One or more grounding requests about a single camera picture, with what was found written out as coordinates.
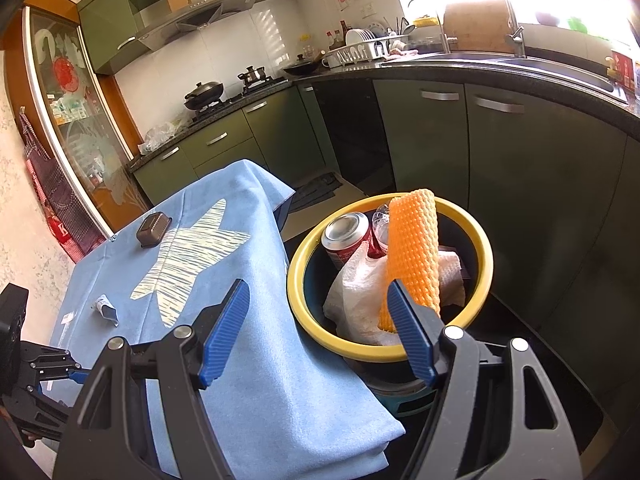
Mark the sliding glass door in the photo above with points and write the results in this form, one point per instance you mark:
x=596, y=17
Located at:
x=80, y=125

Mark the red package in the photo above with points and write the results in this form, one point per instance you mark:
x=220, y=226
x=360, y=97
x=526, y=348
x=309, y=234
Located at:
x=623, y=71

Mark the green lower cabinet under sink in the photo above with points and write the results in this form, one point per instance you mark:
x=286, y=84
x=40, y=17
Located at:
x=525, y=185

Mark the purple checked apron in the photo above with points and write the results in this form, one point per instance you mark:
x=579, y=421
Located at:
x=55, y=185

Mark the stack of white plates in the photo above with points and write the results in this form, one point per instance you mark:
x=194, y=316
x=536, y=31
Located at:
x=357, y=37

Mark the crushed red soda can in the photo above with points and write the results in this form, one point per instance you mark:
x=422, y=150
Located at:
x=345, y=235

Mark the blue printed tablecloth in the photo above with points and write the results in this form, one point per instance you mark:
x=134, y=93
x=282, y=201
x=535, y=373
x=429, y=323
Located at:
x=240, y=210

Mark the dark floor mat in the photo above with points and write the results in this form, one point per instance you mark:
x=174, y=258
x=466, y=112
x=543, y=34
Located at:
x=315, y=190

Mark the small steel faucet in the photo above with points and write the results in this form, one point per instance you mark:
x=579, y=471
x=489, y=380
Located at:
x=446, y=44

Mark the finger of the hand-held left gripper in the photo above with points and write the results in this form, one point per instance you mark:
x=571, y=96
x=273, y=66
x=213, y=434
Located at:
x=42, y=412
x=47, y=360

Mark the green lower cabinet with drawers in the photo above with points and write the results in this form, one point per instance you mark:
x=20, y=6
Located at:
x=225, y=145

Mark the clear plastic bottle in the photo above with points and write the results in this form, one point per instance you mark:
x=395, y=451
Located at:
x=380, y=230

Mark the orange foam net sleeve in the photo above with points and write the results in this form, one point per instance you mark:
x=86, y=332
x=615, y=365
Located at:
x=412, y=245

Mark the frying pan with glass lid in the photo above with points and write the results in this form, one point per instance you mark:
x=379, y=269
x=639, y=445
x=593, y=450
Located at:
x=301, y=66

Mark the black wok with lid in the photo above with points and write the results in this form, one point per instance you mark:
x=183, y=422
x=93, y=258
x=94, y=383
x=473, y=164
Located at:
x=204, y=94

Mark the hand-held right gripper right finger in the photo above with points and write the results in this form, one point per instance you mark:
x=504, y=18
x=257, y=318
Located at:
x=412, y=335

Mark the white wall socket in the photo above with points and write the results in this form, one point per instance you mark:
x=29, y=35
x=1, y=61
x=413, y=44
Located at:
x=368, y=10

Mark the white mug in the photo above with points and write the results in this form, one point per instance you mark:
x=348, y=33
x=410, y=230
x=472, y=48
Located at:
x=328, y=62

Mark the black built-in appliance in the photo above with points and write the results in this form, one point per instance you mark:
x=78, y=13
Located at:
x=355, y=135

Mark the group of condiment bottles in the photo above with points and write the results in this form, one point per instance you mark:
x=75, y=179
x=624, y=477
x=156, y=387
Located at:
x=337, y=35

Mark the white dish rack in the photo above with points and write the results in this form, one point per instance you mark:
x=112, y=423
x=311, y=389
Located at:
x=357, y=54

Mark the wooden cutting board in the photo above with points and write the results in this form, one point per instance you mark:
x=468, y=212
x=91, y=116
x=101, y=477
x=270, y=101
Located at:
x=475, y=30

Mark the small blue white wrapper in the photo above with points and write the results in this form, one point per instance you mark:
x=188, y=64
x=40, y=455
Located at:
x=106, y=307

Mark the brown plastic food container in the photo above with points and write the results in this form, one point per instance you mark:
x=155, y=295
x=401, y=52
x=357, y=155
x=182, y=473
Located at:
x=152, y=227

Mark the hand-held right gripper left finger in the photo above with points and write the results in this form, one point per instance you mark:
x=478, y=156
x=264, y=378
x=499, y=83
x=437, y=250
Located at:
x=225, y=330

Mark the steel range hood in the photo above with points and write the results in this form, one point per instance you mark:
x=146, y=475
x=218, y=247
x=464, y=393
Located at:
x=200, y=15

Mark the pink dishcloth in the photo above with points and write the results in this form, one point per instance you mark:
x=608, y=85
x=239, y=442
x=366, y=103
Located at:
x=402, y=52

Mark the red checked apron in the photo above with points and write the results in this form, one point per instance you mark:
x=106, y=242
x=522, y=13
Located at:
x=62, y=232

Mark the tall steel faucet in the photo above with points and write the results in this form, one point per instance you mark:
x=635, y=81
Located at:
x=517, y=40

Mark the white paper towel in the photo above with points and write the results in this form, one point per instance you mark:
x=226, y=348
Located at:
x=355, y=295

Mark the green upper cabinet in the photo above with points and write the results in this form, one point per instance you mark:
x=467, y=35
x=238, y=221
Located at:
x=110, y=30

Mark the yellow-rimmed dark trash bin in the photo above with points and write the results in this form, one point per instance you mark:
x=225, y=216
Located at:
x=310, y=260

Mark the black gas stove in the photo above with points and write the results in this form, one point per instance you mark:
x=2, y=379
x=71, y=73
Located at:
x=235, y=100

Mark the clear plastic bag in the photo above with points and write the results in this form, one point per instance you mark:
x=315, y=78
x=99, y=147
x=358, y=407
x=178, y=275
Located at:
x=156, y=139

